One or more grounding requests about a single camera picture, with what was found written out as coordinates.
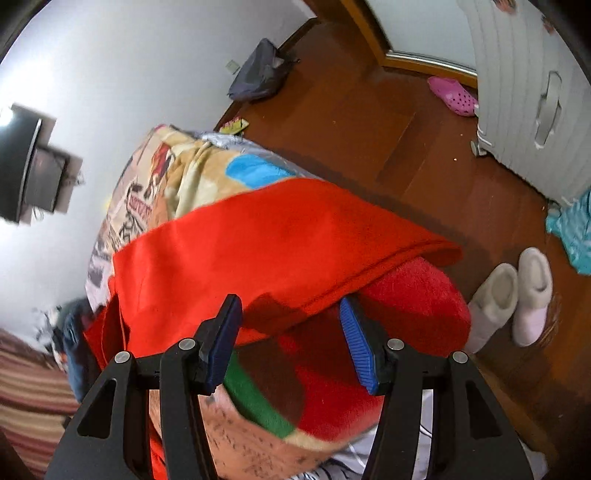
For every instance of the yellow-green packet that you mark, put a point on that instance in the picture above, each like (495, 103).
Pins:
(234, 126)

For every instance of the white wardrobe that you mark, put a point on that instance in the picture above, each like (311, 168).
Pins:
(517, 92)

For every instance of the pink clog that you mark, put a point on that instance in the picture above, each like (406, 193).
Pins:
(452, 94)

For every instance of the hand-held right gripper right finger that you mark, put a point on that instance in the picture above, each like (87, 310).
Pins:
(359, 350)

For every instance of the blue garment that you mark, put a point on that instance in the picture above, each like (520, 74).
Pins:
(76, 341)

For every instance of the teal cloth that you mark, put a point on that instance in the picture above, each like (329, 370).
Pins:
(575, 235)

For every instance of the red garment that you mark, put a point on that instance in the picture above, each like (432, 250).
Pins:
(277, 240)

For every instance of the printed blanket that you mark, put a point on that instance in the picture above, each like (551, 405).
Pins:
(198, 170)

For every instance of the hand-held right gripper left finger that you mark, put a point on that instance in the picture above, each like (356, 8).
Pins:
(224, 344)

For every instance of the small grey object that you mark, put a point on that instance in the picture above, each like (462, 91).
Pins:
(475, 147)

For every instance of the wall socket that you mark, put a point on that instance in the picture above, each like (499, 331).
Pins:
(232, 66)

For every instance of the white fluffy slipper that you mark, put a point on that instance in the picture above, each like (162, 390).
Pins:
(494, 300)
(533, 295)

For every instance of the grey bag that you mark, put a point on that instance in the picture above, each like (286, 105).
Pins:
(258, 74)

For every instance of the wall-mounted television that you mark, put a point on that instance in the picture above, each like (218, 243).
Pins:
(32, 170)

